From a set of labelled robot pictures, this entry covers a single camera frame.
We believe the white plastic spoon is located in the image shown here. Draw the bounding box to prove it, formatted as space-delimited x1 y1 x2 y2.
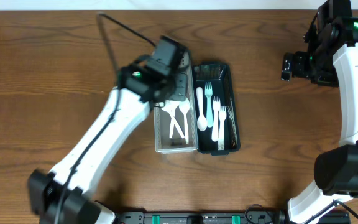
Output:
162 102 185 138
196 87 208 131
179 98 190 144
169 101 183 139

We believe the white plastic utensil handle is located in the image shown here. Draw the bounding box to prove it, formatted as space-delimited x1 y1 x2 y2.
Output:
204 82 213 128

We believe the white plastic fork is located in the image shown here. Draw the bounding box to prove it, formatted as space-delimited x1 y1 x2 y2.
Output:
211 96 221 142
218 106 227 151

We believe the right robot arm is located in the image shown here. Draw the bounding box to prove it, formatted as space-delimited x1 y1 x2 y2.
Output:
282 13 358 223

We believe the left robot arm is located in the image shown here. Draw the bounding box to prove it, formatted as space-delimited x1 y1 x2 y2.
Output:
27 70 162 224

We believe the dark green plastic basket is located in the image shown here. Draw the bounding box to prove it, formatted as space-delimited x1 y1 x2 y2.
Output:
192 62 241 156

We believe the clear plastic basket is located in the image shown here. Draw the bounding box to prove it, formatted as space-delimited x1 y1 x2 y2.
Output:
154 51 198 154

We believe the black rail with clamps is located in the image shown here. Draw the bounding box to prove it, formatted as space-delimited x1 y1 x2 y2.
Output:
113 203 351 224

